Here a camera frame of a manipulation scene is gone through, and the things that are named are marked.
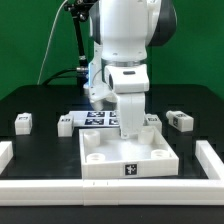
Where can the white U-shaped obstacle fence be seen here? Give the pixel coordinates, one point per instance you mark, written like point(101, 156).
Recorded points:
point(208, 191)

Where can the white square tabletop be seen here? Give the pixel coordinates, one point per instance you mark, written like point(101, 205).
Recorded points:
point(105, 155)

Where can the black camera stand pole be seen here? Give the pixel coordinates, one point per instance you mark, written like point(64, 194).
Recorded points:
point(79, 10)

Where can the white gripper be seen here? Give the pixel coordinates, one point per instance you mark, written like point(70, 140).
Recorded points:
point(124, 80)

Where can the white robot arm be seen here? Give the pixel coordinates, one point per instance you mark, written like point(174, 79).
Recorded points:
point(122, 30)

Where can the white AprilTag base sheet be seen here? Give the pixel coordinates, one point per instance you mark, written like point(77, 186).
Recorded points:
point(94, 118)

